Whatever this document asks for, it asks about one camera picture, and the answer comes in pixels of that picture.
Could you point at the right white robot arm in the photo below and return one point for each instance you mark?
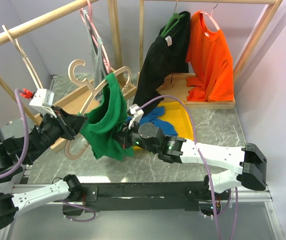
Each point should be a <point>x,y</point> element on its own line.
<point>243,166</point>

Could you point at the yellow plastic tray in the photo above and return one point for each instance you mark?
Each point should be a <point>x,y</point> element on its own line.
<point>176,114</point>

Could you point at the pink hanger right rack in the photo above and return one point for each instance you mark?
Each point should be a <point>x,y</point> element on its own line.
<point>210,16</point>

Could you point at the orange t-shirt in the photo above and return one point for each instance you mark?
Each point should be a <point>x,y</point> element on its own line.
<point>211,61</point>

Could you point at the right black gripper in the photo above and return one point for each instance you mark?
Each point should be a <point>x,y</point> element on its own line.
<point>122,136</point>

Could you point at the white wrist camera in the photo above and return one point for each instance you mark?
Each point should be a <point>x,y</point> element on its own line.
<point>41,100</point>
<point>136,114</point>

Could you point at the pink hanger rack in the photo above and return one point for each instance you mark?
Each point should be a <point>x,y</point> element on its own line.
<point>210,16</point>
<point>94,37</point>

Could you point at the green tank top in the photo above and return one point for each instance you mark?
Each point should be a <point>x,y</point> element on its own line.
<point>105,120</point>

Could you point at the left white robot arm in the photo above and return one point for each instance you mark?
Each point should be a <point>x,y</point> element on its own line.
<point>21,143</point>

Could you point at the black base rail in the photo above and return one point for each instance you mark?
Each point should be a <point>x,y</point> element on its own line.
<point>135,196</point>

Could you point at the black t-shirt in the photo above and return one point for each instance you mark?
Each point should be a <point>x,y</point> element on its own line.
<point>163,59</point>

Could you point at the right wooden clothes rack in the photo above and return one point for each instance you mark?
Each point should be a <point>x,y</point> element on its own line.
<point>176,85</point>

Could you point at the grey tank top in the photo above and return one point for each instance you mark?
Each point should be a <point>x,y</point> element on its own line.
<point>99,73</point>

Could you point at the green hanger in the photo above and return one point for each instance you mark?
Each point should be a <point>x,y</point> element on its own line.
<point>173,21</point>

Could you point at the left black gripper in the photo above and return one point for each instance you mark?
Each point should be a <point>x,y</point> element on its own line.
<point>71,124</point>

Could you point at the pink hanger left rack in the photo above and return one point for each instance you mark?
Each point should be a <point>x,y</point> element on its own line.
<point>94,37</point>

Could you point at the blue garment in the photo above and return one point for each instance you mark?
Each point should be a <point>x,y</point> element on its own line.
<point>154,117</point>

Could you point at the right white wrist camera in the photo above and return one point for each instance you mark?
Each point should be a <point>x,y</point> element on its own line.
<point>136,114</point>

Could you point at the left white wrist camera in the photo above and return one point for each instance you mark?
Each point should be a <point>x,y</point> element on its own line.
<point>41,100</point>

